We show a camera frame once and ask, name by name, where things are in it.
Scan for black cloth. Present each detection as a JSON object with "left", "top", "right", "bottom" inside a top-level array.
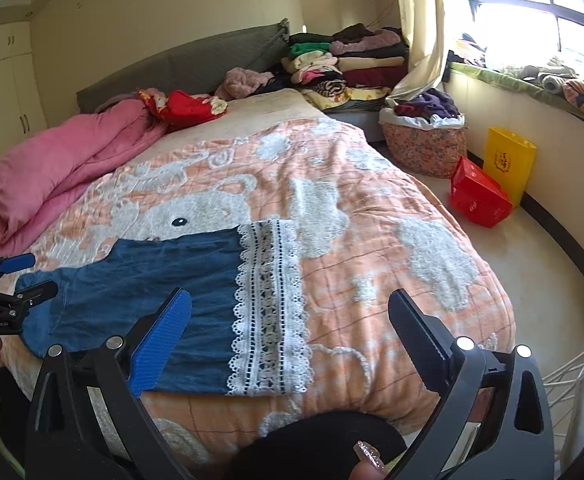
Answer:
[{"left": 222, "top": 409, "right": 407, "bottom": 480}]

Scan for stack of folded clothes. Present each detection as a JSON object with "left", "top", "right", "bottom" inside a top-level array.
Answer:
[{"left": 282, "top": 23, "right": 411, "bottom": 112}]

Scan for purple clothes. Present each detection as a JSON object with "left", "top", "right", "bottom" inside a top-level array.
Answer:
[{"left": 394, "top": 87, "right": 465, "bottom": 122}]

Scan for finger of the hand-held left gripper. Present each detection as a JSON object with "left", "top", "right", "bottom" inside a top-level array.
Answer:
[
  {"left": 0, "top": 253, "right": 37, "bottom": 287},
  {"left": 0, "top": 281, "right": 59, "bottom": 318}
]

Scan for cream wardrobe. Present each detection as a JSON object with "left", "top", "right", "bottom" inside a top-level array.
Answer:
[{"left": 0, "top": 22, "right": 49, "bottom": 221}]

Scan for floral fabric laundry basket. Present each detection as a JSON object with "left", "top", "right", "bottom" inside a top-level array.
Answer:
[{"left": 378, "top": 109, "right": 469, "bottom": 179}]

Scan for person's right hand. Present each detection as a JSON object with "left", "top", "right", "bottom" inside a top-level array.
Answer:
[{"left": 349, "top": 440, "right": 389, "bottom": 480}]

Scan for cream curtain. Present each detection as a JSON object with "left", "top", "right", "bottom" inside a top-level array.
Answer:
[{"left": 389, "top": 0, "right": 456, "bottom": 103}]

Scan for window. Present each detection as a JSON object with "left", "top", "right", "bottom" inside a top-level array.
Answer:
[{"left": 452, "top": 0, "right": 584, "bottom": 67}]

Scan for white wire rack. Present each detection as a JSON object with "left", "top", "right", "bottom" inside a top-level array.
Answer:
[{"left": 542, "top": 324, "right": 584, "bottom": 480}]

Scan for pink quilt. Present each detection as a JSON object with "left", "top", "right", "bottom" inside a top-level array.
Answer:
[{"left": 0, "top": 99, "right": 171, "bottom": 263}]

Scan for peach printed blanket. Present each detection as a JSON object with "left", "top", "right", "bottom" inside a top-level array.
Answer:
[{"left": 0, "top": 87, "right": 516, "bottom": 467}]

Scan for red printed cloth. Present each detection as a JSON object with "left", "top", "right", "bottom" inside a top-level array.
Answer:
[{"left": 137, "top": 87, "right": 229, "bottom": 127}]

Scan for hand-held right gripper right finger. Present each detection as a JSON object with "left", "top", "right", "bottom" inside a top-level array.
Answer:
[{"left": 388, "top": 288, "right": 556, "bottom": 480}]

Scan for pink fluffy cloth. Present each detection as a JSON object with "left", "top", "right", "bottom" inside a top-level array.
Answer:
[{"left": 215, "top": 66, "right": 275, "bottom": 102}]

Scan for yellow paper bag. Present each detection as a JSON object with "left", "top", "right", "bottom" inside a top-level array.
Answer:
[{"left": 482, "top": 126, "right": 538, "bottom": 207}]

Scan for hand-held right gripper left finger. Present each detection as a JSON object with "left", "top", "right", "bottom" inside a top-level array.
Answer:
[{"left": 24, "top": 287, "right": 193, "bottom": 480}]

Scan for grey upholstered headboard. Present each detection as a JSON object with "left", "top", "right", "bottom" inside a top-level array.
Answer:
[{"left": 76, "top": 19, "right": 291, "bottom": 114}]

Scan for grey crumpled clothes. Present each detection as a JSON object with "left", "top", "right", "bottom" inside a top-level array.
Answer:
[{"left": 504, "top": 56, "right": 584, "bottom": 95}]

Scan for green window sill cushion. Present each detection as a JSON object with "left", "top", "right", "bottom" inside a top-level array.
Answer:
[{"left": 449, "top": 62, "right": 584, "bottom": 137}]

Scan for blue denim pants lace hem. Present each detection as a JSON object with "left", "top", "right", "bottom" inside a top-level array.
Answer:
[{"left": 14, "top": 218, "right": 317, "bottom": 396}]

